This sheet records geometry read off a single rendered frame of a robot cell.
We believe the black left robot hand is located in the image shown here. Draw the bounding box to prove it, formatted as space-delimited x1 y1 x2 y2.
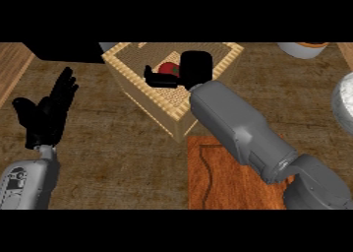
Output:
10 66 80 151

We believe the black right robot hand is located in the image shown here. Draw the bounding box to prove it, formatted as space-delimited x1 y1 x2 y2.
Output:
142 49 215 92

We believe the red tomato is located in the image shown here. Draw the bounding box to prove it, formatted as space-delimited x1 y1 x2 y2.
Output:
156 61 181 79

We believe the tan wicker basket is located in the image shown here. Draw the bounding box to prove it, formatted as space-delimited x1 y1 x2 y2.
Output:
100 41 245 144

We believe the reddish wooden cutting board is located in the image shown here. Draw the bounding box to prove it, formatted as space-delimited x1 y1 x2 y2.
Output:
186 135 297 211

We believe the pale wooden panel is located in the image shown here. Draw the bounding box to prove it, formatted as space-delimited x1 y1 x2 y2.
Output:
0 41 37 124

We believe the black appliance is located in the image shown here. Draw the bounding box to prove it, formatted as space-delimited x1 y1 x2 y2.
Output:
21 41 108 65

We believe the pale wooden block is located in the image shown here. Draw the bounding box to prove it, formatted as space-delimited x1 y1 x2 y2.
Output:
335 41 353 73

